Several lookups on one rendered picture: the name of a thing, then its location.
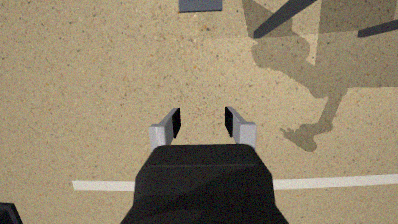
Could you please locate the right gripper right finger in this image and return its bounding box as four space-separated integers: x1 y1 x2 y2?
224 106 257 149

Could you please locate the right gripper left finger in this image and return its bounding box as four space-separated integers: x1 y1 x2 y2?
149 107 182 151

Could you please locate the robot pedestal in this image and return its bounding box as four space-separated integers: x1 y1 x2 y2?
178 0 224 14

